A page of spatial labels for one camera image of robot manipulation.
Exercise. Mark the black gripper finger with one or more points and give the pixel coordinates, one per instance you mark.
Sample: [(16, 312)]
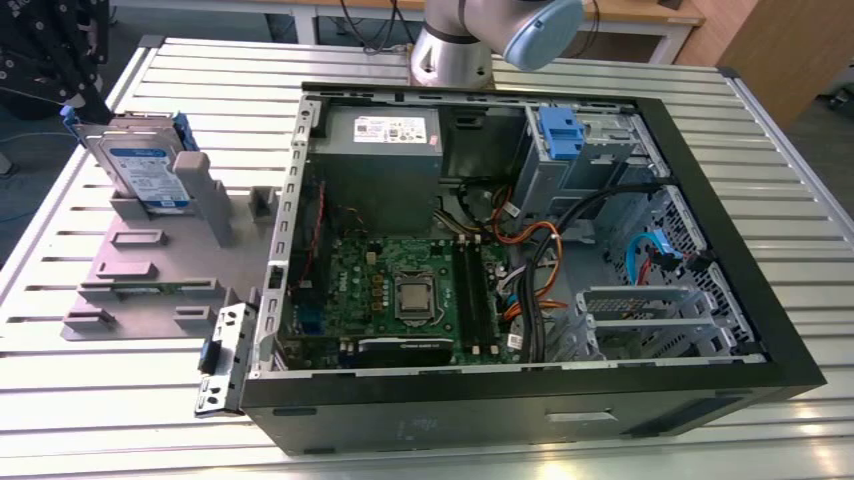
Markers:
[(36, 45), (89, 50)]

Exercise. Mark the hard disk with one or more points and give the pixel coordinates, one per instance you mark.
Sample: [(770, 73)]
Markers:
[(143, 170)]

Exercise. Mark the silver disk bay cage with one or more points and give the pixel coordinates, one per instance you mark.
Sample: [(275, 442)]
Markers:
[(647, 323)]

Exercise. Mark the grey parts rack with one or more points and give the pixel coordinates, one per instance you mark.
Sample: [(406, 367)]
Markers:
[(173, 260)]

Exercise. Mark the black case fan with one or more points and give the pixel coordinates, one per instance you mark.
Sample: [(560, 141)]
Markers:
[(307, 215)]

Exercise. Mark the green RAM stick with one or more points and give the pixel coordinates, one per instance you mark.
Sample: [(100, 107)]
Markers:
[(167, 288)]

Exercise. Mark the grey power supply box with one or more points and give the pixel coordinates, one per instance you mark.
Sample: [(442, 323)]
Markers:
[(374, 185)]

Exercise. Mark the green motherboard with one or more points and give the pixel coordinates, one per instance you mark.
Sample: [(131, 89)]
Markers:
[(360, 260)]

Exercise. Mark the blue expansion slot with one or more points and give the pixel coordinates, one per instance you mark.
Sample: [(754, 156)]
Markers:
[(309, 320)]

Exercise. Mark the silver CPU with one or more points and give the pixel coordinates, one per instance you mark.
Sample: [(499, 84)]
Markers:
[(415, 296)]

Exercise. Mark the blue drive cage latch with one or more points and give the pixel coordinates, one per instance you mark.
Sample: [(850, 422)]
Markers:
[(560, 135)]

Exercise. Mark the black RAM slot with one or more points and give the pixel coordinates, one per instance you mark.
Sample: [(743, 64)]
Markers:
[(466, 290), (483, 290)]

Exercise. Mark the black graphics card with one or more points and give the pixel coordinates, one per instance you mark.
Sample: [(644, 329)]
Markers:
[(400, 350)]

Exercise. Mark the grey metal drive cage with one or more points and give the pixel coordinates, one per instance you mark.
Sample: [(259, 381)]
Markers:
[(600, 170)]

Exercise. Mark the black open PC case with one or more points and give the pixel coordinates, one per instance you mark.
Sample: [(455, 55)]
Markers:
[(467, 415)]

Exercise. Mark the wooden cabinet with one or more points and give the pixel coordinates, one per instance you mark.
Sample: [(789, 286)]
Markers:
[(787, 50)]

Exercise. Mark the hinged silver slot bracket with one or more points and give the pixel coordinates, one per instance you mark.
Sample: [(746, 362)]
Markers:
[(229, 350)]

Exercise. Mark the wooden desk white frame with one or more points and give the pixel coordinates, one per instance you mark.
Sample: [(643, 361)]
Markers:
[(667, 21)]

